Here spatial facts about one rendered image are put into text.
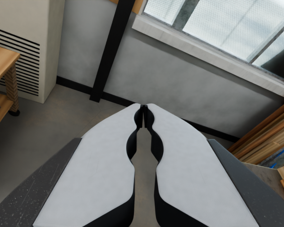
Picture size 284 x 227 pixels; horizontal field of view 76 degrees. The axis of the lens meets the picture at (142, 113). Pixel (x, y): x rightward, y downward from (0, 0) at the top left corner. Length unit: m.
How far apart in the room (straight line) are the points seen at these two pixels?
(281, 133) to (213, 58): 0.94
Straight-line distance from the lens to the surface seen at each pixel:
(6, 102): 1.47
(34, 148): 1.46
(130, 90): 1.76
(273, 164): 1.58
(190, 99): 1.86
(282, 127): 2.05
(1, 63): 1.21
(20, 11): 1.32
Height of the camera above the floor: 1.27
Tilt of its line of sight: 42 degrees down
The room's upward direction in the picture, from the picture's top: 32 degrees clockwise
